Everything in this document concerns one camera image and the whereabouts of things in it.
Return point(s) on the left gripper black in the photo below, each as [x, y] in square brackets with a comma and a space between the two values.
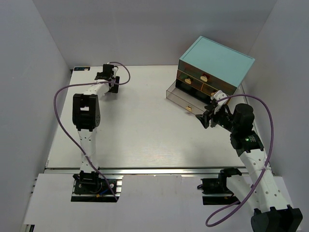
[115, 84]

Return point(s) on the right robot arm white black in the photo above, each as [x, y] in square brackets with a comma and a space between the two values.
[271, 211]

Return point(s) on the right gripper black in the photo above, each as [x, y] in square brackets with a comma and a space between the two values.
[208, 119]

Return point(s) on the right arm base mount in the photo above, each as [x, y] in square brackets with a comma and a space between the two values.
[215, 191]

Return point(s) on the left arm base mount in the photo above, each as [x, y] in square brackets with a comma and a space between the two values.
[91, 187]

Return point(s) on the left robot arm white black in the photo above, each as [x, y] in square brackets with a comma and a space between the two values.
[86, 114]

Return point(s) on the teal drawer cabinet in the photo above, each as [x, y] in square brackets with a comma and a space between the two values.
[218, 60]

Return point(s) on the transparent drawer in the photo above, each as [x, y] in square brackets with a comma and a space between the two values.
[205, 90]
[187, 82]
[205, 77]
[185, 100]

